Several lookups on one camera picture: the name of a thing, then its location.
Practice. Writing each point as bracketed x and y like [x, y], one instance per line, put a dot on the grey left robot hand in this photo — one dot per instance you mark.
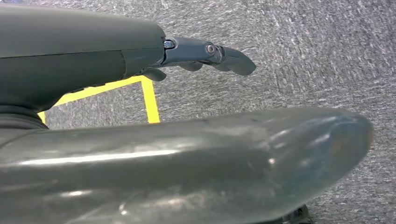
[77, 46]

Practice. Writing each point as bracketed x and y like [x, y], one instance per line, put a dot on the black robot foot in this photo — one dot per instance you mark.
[298, 215]

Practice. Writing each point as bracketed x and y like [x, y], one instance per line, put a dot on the yellow floor tape square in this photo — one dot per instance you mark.
[150, 102]

